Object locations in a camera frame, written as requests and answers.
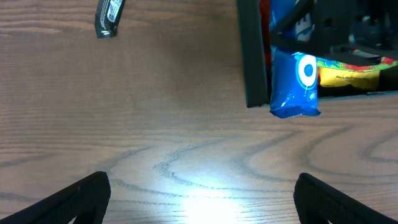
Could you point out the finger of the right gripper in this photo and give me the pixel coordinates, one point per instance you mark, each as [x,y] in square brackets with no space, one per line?
[300,26]

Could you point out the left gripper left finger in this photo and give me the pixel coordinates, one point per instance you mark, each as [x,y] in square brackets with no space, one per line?
[83,202]

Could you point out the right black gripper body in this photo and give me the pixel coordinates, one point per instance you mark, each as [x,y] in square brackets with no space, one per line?
[355,30]

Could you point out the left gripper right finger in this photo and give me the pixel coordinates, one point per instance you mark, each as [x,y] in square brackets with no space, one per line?
[317,202]

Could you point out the black gift box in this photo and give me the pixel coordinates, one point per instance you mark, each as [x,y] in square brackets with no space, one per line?
[257,77]

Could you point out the red candy bag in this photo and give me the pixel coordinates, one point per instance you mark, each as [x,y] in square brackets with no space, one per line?
[264,8]

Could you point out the blue Oreo cookie pack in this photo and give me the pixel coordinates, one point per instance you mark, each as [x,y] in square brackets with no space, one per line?
[294,84]

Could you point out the yellow snack bag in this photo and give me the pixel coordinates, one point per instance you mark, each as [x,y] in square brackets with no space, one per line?
[331,78]

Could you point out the green Haribo gummy bag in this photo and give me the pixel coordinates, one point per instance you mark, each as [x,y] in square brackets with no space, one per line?
[364,62]

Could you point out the small black bar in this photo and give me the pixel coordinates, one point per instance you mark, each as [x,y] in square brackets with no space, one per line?
[107,17]

